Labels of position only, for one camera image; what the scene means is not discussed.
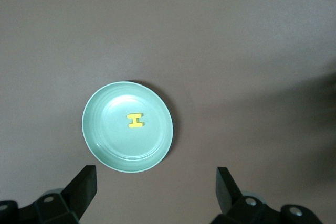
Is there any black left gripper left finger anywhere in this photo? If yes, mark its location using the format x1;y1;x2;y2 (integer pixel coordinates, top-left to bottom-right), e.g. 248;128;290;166
0;165;98;224

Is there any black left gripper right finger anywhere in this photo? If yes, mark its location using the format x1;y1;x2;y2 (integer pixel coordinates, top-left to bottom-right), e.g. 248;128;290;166
209;166;322;224

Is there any yellow foam letter H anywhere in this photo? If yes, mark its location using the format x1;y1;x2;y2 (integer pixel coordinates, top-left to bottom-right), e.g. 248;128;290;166
127;113;145;129

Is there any green plate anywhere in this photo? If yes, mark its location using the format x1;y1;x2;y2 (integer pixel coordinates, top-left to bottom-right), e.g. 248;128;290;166
81;81;174;174

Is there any brown table cover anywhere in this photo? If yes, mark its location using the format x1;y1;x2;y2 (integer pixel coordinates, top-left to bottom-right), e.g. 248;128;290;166
0;0;336;224

